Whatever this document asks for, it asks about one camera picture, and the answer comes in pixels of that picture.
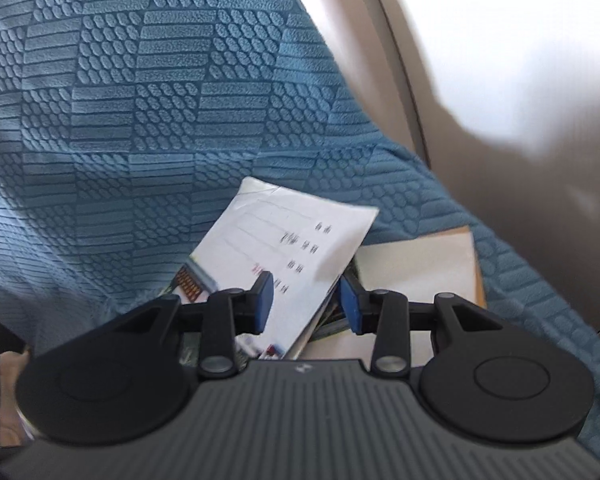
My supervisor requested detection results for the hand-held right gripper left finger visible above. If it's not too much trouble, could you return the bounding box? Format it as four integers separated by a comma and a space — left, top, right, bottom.
112, 271, 276, 380

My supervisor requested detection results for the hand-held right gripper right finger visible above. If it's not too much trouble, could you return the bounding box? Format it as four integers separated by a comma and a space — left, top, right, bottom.
337, 274, 503, 377

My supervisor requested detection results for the photo cover notebook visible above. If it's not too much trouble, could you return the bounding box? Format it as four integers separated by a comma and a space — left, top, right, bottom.
307, 305, 353, 343
172, 176, 381, 361

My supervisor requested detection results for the white paper sheet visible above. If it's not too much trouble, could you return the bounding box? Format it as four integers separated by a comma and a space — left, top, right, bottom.
312, 234, 476, 366

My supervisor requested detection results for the blue textured floor chair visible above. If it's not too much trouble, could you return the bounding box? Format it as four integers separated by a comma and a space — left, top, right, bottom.
0, 0, 600, 466

